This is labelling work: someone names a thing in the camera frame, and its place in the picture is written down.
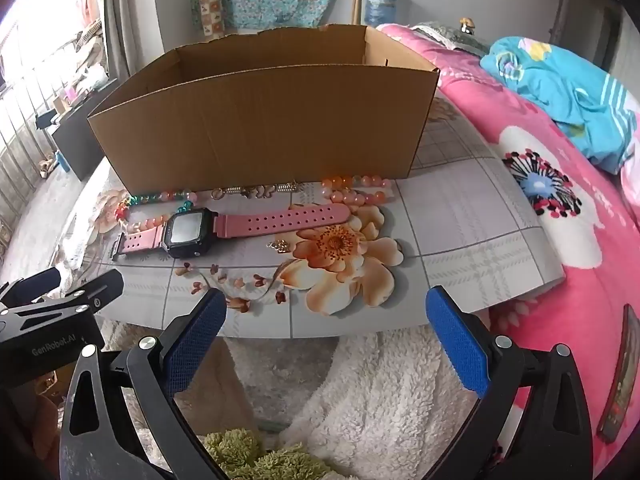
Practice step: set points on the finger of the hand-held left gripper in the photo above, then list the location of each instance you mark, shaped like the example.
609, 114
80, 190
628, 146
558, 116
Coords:
100, 287
35, 284

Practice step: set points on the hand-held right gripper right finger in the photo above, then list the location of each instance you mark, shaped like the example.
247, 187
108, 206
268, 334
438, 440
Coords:
457, 340

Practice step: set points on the grey lace cloth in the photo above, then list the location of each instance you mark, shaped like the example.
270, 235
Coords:
450, 37

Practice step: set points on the green shaggy cloth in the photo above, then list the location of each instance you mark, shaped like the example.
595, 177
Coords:
280, 465

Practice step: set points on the small mushroom figure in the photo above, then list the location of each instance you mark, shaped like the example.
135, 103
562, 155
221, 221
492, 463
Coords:
467, 21

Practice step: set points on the wooden crutch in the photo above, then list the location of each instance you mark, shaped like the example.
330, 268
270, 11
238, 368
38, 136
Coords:
356, 5

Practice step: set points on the brown cardboard box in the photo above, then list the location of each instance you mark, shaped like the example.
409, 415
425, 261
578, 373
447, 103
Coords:
260, 125

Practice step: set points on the pink floral quilt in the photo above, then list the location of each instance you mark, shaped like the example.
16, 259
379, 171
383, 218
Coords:
575, 300

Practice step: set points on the small gold charm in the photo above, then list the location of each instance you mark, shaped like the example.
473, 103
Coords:
280, 246

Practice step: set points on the grey curtain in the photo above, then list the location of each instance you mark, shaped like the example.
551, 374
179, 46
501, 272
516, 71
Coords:
130, 10

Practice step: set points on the dark cabinet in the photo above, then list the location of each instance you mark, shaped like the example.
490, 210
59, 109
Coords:
80, 140

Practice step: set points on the blue water bottle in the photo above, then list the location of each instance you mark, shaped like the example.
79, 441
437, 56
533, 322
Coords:
382, 7

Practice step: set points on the white fluffy blanket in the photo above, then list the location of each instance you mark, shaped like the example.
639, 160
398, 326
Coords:
375, 400

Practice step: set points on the heart patterned roll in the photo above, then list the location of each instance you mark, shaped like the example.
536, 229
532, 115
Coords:
211, 15

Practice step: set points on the blue cartoon blanket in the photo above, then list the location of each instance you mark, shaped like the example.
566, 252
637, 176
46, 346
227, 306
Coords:
575, 90

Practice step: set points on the floral plaid tablecloth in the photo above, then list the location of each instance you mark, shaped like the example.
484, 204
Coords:
450, 220

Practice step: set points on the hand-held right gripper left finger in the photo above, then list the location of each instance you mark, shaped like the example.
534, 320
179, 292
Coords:
195, 340

